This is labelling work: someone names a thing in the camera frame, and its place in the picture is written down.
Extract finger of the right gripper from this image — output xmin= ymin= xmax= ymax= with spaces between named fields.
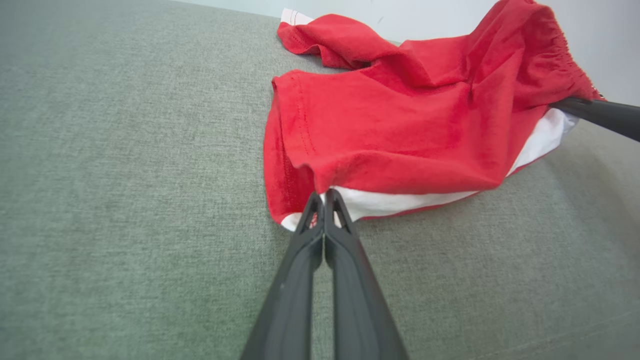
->
xmin=550 ymin=97 xmax=640 ymax=142

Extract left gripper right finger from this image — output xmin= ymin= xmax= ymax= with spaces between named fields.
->
xmin=325 ymin=189 xmax=411 ymax=360

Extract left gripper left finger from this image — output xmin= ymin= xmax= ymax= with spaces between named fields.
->
xmin=240 ymin=192 xmax=325 ymax=360

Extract red white shorts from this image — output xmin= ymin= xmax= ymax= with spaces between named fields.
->
xmin=263 ymin=0 xmax=606 ymax=232

